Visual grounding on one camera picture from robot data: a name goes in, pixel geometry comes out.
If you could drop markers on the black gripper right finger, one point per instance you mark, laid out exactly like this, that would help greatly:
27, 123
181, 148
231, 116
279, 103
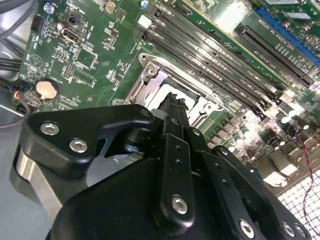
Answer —
235, 205

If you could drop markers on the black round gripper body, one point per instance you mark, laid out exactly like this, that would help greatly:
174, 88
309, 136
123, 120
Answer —
112, 212

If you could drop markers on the metal socket cover frame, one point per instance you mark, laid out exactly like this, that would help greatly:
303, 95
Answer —
153, 83

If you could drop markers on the silver square CPU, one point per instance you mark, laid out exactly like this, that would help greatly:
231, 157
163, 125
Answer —
165, 91

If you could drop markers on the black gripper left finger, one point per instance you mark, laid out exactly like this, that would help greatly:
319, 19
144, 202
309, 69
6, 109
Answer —
75, 120

